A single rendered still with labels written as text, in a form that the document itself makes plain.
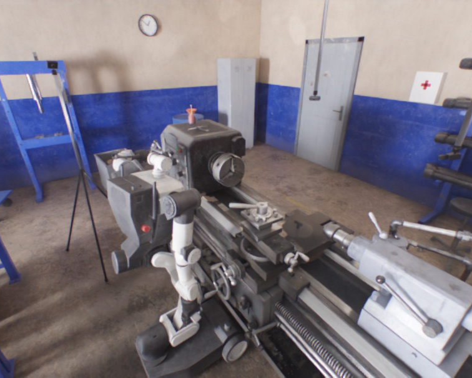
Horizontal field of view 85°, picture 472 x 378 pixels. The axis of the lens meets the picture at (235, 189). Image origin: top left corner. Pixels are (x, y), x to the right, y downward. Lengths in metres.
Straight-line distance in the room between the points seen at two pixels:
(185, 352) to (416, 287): 1.43
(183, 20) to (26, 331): 4.91
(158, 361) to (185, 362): 0.17
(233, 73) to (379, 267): 4.69
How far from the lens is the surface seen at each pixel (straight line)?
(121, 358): 2.33
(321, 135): 5.20
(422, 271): 1.26
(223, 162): 1.96
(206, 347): 2.04
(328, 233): 1.40
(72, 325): 2.66
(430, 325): 1.22
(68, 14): 5.12
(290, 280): 1.44
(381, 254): 1.26
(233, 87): 5.46
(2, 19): 5.10
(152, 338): 1.92
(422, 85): 4.23
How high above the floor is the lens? 1.89
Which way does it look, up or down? 27 degrees down
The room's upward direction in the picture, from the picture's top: straight up
